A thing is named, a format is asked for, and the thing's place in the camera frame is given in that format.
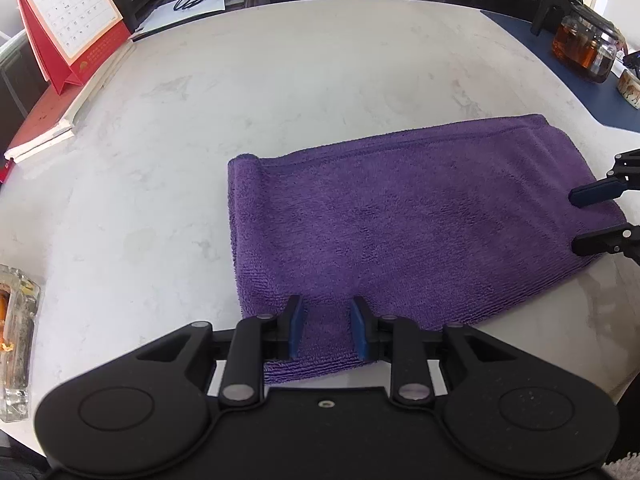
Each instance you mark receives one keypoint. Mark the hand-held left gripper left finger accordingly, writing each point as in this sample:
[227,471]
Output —
[295,327]

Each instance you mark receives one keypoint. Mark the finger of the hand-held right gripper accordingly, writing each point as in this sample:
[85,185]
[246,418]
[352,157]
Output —
[595,193]
[600,242]

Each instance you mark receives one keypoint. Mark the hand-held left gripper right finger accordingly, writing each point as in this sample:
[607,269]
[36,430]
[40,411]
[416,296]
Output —
[359,327]

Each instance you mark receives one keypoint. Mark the purple towel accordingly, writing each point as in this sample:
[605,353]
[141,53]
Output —
[400,220]

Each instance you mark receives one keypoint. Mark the blue table mat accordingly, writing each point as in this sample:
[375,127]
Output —
[575,95]

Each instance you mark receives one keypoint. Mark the small patterned box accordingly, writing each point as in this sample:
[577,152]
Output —
[630,87]

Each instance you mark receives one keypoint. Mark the glass teapot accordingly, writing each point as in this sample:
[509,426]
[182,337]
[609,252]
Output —
[585,47]

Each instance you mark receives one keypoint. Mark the glass ashtray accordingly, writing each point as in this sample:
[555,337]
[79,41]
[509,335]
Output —
[17,340]

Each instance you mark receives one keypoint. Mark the stack of books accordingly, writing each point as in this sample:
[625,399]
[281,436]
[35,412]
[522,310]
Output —
[50,115]

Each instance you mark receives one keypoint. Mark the white paper sheets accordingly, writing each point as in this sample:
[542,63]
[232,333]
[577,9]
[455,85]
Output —
[165,20]

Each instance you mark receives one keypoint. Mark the black printer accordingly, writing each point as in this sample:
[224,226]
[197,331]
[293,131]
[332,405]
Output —
[140,0]

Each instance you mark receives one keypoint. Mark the red desk calendar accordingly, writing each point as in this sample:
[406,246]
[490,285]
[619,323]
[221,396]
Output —
[75,15]

